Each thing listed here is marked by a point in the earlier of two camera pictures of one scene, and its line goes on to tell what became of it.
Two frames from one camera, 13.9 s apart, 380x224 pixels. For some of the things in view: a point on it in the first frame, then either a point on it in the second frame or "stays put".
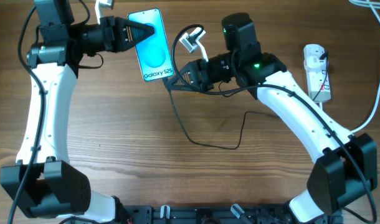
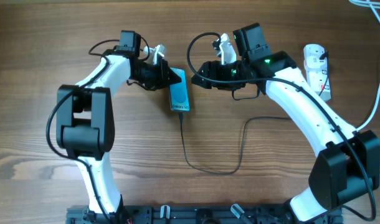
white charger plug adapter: [314, 61] stays put
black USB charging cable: [245, 114] -> [242, 145]
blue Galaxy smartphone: [153, 53] -> [179, 101]
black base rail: [212, 214] stays put
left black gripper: [119, 24] -> [163, 71]
